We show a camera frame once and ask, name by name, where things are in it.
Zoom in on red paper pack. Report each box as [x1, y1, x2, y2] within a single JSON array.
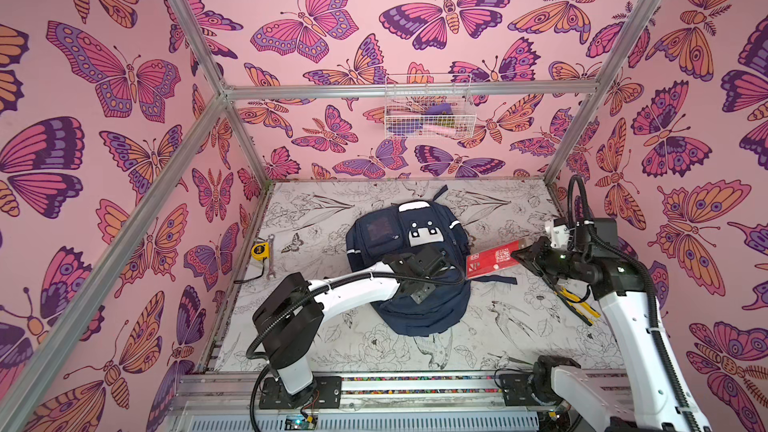
[[466, 239, 529, 281]]

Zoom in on white wire basket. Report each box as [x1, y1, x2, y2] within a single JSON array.
[[382, 75, 477, 140]]

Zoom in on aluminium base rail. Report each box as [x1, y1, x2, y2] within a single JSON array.
[[161, 370, 637, 432]]

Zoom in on yellow handled pliers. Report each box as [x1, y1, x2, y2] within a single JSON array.
[[555, 287, 601, 326]]

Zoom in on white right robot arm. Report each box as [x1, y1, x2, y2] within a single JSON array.
[[513, 176, 711, 431]]

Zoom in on navy blue student backpack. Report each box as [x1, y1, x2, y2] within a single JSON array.
[[344, 185, 518, 337]]

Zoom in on silver wrench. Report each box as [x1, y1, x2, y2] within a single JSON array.
[[264, 234, 276, 280]]

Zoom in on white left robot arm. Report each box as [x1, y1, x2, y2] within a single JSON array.
[[245, 246, 467, 431]]

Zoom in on yellow tape measure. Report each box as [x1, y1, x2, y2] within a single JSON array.
[[250, 242, 271, 261]]

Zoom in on green circuit board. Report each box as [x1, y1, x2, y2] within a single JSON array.
[[284, 414, 318, 431]]

